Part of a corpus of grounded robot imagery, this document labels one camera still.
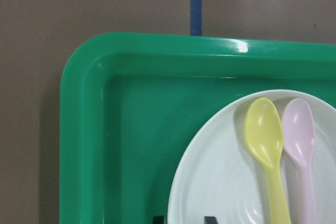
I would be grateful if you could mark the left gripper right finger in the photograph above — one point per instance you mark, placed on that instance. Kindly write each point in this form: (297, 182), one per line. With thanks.
(210, 220)

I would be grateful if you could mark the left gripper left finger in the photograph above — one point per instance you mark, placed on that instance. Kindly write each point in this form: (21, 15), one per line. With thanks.
(158, 220)

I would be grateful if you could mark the white round plate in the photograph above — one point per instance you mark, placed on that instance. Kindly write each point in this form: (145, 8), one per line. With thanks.
(218, 177)

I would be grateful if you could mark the yellow plastic spoon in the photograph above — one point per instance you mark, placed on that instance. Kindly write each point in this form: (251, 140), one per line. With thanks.
(264, 139)

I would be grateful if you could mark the pink plastic spoon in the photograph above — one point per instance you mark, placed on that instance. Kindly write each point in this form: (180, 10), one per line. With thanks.
(300, 143)

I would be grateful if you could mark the green plastic tray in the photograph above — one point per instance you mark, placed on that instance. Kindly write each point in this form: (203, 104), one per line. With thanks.
(130, 103)

